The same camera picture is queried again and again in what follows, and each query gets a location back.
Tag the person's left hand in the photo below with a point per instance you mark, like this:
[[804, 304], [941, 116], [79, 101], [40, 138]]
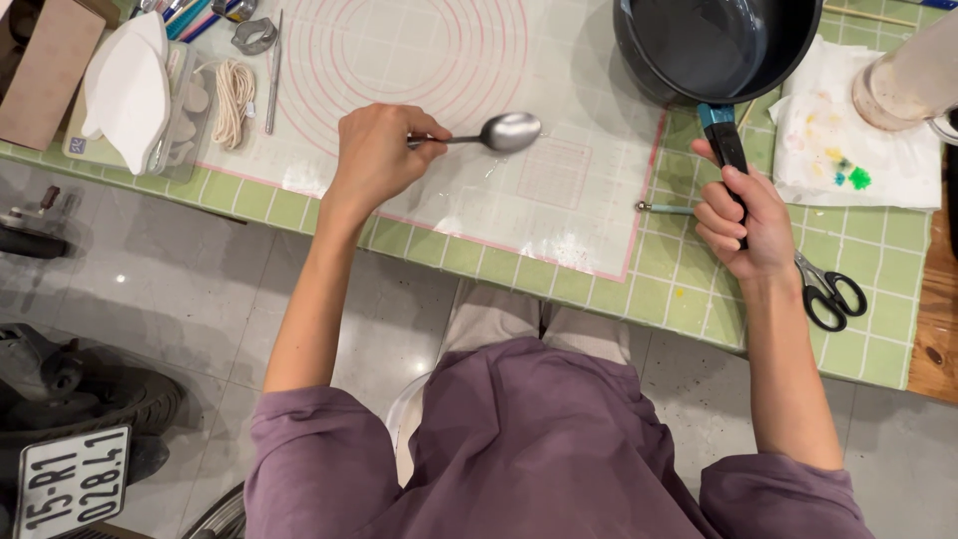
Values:
[[370, 161]]

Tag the person's right hand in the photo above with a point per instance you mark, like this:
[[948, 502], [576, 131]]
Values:
[[767, 232]]

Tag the metal spoon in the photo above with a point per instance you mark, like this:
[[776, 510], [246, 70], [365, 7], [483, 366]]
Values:
[[513, 132]]

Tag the translucent baking mat pink lines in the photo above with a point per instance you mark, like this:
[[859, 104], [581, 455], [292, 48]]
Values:
[[449, 198]]

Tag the green checked tablecloth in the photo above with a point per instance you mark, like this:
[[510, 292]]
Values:
[[673, 299]]

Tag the short wooden stick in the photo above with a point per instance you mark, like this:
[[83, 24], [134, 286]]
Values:
[[746, 114]]

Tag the thin metal scalpel tool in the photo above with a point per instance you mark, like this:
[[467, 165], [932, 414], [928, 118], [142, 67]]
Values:
[[274, 75]]

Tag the stained white paper towel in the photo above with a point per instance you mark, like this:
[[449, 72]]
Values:
[[883, 172]]

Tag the metal cookie cutter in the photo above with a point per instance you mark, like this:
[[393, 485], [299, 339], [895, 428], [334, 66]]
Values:
[[243, 9], [263, 30]]

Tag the clear plastic storage box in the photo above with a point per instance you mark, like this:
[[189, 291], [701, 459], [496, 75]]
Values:
[[191, 127]]

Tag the black appliance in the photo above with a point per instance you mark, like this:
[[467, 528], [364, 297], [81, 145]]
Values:
[[953, 194]]

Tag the wooden table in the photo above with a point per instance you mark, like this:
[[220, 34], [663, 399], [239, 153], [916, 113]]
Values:
[[935, 337]]

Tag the beige trousers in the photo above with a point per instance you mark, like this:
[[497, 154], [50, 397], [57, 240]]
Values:
[[486, 322]]

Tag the clear plastic jar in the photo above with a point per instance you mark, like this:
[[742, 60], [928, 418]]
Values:
[[898, 82]]

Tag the bunch of coloured pens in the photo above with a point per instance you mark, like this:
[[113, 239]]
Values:
[[187, 19]]

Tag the long wooden skewer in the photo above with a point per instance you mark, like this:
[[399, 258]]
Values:
[[868, 15]]

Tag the white paper shapes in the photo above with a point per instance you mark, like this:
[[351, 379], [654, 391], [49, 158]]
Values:
[[131, 90]]

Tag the white stool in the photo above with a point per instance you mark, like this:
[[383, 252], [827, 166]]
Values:
[[404, 427]]

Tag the purple shirt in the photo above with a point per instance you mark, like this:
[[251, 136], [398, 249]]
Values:
[[539, 449]]

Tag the brown cardboard box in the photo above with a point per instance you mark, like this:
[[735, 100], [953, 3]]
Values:
[[49, 71]]

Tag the black metal footrest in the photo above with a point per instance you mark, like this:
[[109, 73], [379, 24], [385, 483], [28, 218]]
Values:
[[30, 239]]

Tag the motorcycle with licence plate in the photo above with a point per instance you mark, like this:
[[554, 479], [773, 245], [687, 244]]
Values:
[[67, 412]]

